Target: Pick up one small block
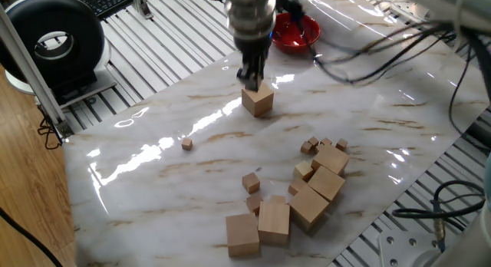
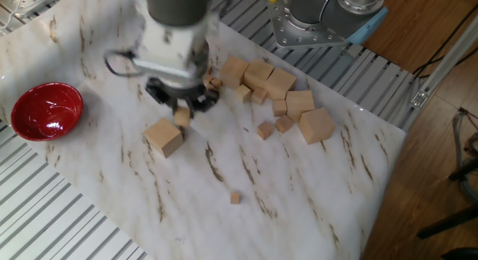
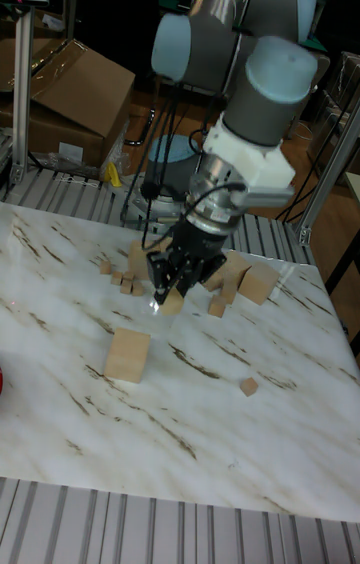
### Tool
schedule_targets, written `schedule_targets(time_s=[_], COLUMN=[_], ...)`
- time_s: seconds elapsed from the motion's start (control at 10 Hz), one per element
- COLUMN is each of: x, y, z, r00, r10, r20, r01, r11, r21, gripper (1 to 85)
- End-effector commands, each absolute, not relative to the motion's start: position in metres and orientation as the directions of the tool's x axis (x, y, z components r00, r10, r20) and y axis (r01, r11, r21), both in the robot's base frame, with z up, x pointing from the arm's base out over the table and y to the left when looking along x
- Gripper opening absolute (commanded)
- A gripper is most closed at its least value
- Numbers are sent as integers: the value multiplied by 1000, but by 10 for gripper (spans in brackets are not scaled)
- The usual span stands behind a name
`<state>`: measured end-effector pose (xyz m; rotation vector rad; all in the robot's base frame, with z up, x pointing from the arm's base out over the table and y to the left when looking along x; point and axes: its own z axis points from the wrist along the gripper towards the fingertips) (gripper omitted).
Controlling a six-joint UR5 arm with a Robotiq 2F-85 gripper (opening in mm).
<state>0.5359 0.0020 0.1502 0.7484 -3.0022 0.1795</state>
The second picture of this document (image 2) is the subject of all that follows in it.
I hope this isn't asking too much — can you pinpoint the red bowl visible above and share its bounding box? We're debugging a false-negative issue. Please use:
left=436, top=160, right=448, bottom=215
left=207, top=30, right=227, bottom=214
left=10, top=81, right=84, bottom=142

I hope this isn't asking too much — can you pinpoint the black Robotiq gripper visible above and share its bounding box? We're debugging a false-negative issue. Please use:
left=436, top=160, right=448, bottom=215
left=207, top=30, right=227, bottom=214
left=145, top=77, right=221, bottom=120

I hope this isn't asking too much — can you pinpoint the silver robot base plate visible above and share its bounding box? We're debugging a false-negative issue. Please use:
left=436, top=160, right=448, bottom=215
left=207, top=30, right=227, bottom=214
left=267, top=0, right=352, bottom=51

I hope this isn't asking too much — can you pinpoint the aluminium frame beam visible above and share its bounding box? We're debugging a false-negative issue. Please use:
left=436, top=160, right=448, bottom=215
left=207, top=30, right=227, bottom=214
left=409, top=15, right=478, bottom=108

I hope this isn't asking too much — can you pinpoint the black chair base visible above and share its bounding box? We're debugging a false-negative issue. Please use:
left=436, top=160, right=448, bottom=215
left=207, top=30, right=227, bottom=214
left=416, top=158, right=478, bottom=260

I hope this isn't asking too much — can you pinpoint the large wooden cube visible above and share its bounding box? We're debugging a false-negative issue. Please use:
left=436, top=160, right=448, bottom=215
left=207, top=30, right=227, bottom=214
left=219, top=55, right=250, bottom=90
left=285, top=90, right=316, bottom=123
left=143, top=117, right=184, bottom=158
left=298, top=107, right=337, bottom=146
left=264, top=67, right=298, bottom=101
left=243, top=58, right=275, bottom=91

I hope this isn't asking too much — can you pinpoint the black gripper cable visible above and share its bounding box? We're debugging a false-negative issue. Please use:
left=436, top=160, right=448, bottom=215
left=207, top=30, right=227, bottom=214
left=103, top=49, right=147, bottom=78

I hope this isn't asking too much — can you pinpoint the black floor cable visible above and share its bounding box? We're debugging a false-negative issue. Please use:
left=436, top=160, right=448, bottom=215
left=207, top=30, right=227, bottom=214
left=412, top=4, right=478, bottom=80

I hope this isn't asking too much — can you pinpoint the white marble board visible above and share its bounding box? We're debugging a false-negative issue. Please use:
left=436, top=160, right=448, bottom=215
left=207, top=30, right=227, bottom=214
left=0, top=0, right=407, bottom=260

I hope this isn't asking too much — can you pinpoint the grey hose bundle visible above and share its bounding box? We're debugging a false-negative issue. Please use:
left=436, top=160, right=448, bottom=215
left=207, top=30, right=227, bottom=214
left=452, top=108, right=478, bottom=203

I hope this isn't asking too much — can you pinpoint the small wooden cube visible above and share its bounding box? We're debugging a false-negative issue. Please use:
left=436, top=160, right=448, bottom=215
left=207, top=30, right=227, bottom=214
left=256, top=120, right=275, bottom=141
left=235, top=84, right=252, bottom=103
left=275, top=114, right=294, bottom=134
left=173, top=106, right=192, bottom=129
left=272, top=99, right=288, bottom=117
left=251, top=87, right=269, bottom=105

